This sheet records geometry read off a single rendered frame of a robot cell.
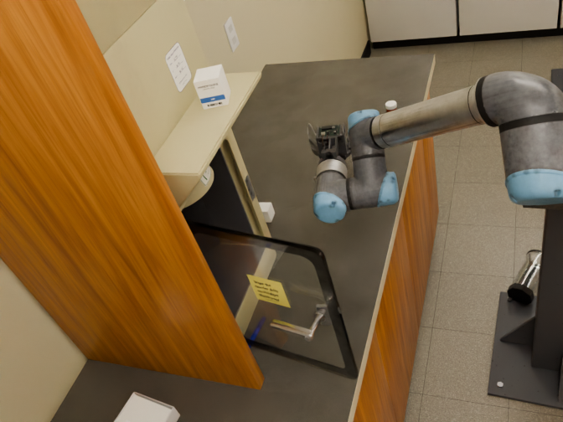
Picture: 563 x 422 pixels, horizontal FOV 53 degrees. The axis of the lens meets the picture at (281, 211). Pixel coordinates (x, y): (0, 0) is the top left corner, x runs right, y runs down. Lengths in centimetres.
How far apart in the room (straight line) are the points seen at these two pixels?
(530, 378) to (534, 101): 149
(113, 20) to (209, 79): 20
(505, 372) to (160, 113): 172
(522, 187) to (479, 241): 176
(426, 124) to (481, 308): 148
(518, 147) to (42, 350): 114
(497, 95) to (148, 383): 100
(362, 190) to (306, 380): 44
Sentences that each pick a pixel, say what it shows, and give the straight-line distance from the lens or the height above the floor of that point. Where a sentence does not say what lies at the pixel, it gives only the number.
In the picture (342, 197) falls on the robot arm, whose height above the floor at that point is 120.
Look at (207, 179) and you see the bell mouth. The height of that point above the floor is 133.
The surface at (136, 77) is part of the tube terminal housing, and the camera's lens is 100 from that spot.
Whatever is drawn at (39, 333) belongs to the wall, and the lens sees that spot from 148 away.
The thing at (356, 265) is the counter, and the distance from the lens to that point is 147.
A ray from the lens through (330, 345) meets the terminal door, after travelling 114.
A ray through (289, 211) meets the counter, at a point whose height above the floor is 94.
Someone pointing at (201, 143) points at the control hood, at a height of 151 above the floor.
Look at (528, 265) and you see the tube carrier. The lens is 256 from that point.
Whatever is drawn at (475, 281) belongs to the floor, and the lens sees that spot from 262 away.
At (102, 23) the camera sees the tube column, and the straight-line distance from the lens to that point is 95.
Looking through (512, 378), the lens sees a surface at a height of 2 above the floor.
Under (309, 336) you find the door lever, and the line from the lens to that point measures 103.
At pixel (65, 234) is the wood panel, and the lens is 111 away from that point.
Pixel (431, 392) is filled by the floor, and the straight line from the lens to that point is 232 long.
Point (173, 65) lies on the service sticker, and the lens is 110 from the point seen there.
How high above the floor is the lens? 204
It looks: 41 degrees down
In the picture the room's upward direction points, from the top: 19 degrees counter-clockwise
